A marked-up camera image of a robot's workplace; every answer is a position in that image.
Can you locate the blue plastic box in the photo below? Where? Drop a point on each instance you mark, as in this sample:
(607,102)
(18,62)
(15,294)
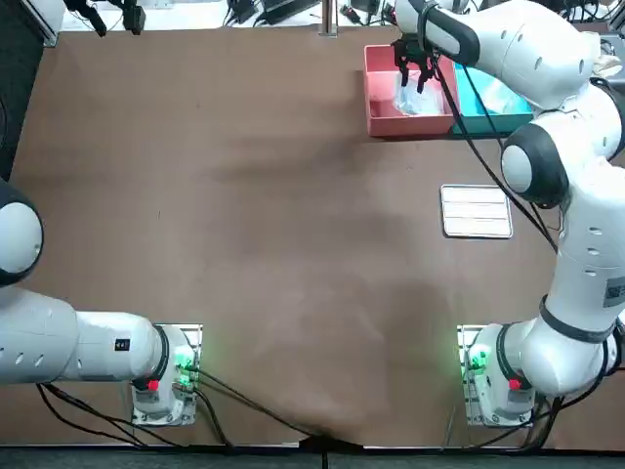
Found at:
(478,122)

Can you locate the pink plastic box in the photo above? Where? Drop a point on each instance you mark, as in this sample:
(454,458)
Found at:
(386,124)

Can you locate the red-lit black plug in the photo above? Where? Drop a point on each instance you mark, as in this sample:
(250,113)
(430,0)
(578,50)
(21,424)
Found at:
(389,10)
(349,12)

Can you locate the small black power adapter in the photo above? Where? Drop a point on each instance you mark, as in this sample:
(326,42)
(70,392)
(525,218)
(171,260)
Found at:
(242,10)

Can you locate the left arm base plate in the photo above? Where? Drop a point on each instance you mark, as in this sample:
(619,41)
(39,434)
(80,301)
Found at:
(193,337)

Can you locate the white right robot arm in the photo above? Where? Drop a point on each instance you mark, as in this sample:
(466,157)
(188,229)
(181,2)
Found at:
(586,303)

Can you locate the cream crumpled glove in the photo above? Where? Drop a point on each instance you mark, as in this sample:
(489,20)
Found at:
(608,64)

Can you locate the used white mask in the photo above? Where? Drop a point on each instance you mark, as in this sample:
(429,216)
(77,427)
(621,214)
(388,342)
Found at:
(505,98)

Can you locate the new mask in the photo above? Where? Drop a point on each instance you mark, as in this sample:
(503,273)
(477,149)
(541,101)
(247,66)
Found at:
(425,102)

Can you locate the upright mounting post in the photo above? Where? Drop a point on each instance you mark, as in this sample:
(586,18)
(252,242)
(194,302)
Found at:
(328,17)

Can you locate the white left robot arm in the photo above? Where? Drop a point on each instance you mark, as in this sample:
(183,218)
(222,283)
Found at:
(97,347)

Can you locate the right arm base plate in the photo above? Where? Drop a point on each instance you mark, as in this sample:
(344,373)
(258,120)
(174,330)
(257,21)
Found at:
(464,337)

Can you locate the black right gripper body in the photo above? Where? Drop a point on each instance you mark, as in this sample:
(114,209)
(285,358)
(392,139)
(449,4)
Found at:
(415,48)

